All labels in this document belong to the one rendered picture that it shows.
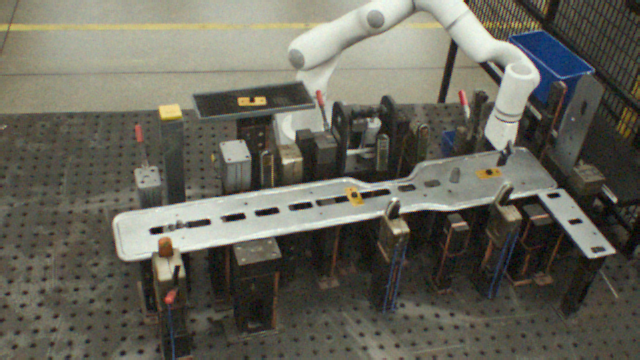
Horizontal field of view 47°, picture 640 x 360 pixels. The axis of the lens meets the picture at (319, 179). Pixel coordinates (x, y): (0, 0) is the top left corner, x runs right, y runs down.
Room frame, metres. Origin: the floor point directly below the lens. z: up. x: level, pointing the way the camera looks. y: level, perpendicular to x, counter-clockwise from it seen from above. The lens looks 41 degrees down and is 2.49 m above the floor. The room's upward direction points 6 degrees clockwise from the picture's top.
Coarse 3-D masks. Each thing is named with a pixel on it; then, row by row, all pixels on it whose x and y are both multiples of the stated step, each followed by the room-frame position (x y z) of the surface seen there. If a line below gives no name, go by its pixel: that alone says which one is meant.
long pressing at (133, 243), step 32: (448, 160) 1.89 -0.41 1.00; (480, 160) 1.91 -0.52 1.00; (512, 160) 1.92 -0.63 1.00; (256, 192) 1.63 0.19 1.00; (288, 192) 1.65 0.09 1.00; (320, 192) 1.67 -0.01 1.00; (416, 192) 1.71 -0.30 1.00; (448, 192) 1.73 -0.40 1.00; (480, 192) 1.75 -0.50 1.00; (128, 224) 1.45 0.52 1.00; (160, 224) 1.46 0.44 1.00; (224, 224) 1.49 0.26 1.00; (256, 224) 1.50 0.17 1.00; (288, 224) 1.52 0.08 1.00; (320, 224) 1.53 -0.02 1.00; (128, 256) 1.33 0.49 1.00
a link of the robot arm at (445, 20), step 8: (416, 0) 2.01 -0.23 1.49; (424, 0) 1.98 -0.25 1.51; (432, 0) 1.97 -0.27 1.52; (440, 0) 1.96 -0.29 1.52; (448, 0) 1.96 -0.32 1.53; (456, 0) 1.97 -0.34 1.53; (416, 8) 2.09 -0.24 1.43; (424, 8) 1.99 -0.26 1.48; (432, 8) 1.96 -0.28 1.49; (440, 8) 1.95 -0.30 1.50; (448, 8) 1.95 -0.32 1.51; (456, 8) 1.95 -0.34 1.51; (464, 8) 1.95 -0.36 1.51; (440, 16) 1.95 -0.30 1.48; (448, 16) 1.94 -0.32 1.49; (456, 16) 1.93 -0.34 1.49; (448, 24) 1.93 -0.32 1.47
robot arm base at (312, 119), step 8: (296, 112) 2.21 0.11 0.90; (304, 112) 2.19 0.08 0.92; (312, 112) 2.19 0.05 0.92; (320, 112) 2.21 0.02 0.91; (288, 120) 2.28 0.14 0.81; (296, 120) 2.20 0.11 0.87; (304, 120) 2.19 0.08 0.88; (312, 120) 2.19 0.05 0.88; (320, 120) 2.22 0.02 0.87; (288, 128) 2.23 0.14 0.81; (296, 128) 2.20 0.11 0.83; (304, 128) 2.19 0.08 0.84; (312, 128) 2.19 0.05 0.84; (320, 128) 2.22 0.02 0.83; (288, 136) 2.18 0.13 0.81
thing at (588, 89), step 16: (592, 80) 1.93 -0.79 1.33; (576, 96) 1.97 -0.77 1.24; (592, 96) 1.91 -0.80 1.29; (576, 112) 1.95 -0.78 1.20; (592, 112) 1.89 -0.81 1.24; (560, 128) 1.98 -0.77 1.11; (576, 128) 1.92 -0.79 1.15; (560, 144) 1.96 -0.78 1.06; (576, 144) 1.90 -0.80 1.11; (560, 160) 1.94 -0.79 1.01
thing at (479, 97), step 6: (474, 90) 1.99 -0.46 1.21; (480, 90) 1.99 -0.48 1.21; (474, 96) 1.98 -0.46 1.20; (480, 96) 1.97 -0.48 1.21; (486, 96) 1.96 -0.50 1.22; (474, 102) 1.97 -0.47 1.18; (480, 102) 1.99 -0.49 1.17; (474, 108) 1.97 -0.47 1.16; (480, 108) 1.98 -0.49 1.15; (474, 114) 1.97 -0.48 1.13; (480, 114) 1.98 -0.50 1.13; (468, 120) 1.98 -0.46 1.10; (474, 120) 1.98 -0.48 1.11; (480, 120) 1.97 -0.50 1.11; (468, 126) 1.97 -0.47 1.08; (480, 126) 1.97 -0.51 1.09
